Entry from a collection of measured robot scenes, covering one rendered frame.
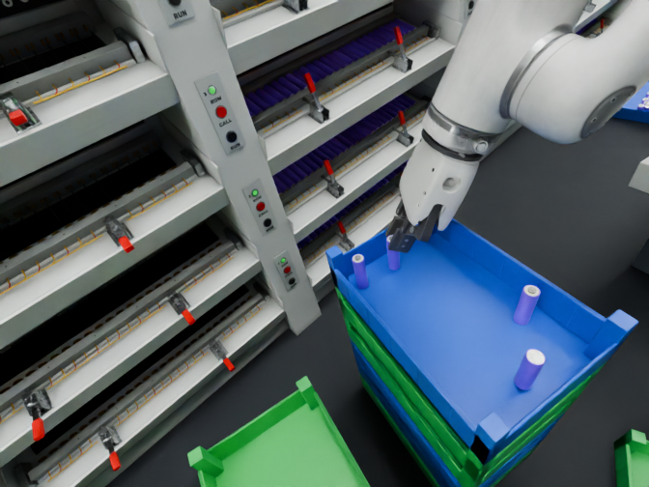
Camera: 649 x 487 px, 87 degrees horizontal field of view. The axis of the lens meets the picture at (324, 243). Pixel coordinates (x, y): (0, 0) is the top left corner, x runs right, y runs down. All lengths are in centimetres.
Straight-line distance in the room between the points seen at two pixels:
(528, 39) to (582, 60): 5
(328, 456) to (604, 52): 57
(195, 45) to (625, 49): 48
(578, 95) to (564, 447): 71
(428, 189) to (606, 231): 94
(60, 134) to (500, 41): 50
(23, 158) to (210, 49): 28
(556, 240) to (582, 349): 74
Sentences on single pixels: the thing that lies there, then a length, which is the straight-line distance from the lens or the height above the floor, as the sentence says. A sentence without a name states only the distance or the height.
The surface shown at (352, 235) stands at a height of 14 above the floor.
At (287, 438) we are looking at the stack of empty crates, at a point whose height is 24.
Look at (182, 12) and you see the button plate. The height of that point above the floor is 77.
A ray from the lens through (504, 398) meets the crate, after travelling 47.
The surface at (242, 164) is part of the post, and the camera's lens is 64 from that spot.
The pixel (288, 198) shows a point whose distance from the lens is 82.
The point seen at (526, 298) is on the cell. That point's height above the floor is 46.
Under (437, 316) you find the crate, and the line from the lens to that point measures 51.
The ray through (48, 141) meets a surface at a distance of 56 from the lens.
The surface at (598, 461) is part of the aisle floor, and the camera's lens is 93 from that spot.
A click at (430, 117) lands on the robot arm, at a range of 41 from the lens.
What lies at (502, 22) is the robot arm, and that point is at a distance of 37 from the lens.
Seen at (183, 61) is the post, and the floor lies 72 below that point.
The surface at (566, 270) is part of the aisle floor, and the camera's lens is 116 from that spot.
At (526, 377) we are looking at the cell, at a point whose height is 44.
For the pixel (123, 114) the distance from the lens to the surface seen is 57.
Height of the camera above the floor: 83
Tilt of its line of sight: 44 degrees down
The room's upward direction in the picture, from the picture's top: 16 degrees counter-clockwise
